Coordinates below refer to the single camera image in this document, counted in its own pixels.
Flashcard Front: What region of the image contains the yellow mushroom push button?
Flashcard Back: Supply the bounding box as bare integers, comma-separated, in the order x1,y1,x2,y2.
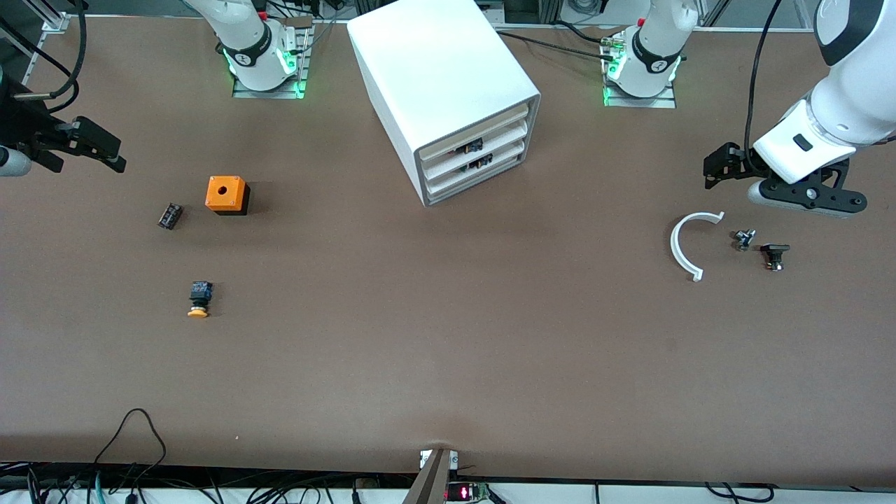
187,281,214,319

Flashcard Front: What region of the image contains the white curved plastic arc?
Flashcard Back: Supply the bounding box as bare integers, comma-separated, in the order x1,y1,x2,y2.
671,211,725,282

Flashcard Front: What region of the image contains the small device with red display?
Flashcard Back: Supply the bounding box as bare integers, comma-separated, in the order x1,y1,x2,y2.
446,482,492,503

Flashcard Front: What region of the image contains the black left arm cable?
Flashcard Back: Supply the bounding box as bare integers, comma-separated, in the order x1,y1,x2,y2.
744,0,785,153

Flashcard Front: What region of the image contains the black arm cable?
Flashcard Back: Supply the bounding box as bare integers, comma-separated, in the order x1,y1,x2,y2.
0,0,89,114
744,0,785,153

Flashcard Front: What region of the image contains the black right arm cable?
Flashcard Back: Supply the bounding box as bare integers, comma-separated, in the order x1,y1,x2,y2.
0,0,89,114

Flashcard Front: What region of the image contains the aluminium frame profile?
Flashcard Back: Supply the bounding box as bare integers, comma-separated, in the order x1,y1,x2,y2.
20,0,72,86

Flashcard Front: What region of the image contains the orange button enclosure box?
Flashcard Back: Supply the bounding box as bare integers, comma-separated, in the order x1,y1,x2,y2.
204,176,251,216

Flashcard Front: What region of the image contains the black cable on table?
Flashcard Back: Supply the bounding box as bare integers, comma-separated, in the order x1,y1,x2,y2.
497,30,617,60
553,21,613,44

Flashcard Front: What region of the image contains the thin black looped cable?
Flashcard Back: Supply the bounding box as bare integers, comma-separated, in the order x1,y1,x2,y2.
94,408,167,485

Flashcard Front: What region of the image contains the black cable below table edge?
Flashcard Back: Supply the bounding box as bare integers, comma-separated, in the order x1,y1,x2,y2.
703,482,776,503

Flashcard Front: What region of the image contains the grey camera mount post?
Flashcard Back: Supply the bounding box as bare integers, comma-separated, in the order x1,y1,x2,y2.
402,448,459,504

